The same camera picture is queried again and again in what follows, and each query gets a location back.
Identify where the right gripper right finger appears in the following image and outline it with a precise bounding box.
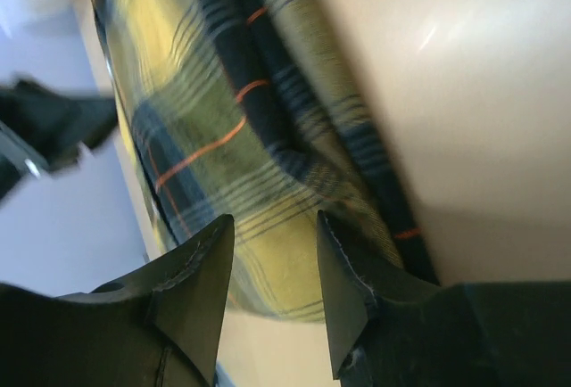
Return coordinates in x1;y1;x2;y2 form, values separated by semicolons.
317;212;570;386

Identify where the yellow plaid long sleeve shirt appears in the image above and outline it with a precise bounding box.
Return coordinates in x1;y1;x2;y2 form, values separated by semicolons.
91;0;437;322

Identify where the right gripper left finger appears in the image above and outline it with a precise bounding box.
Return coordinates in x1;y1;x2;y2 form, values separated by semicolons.
1;215;235;386

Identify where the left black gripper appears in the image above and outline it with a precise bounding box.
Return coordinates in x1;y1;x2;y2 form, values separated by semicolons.
1;78;118;197

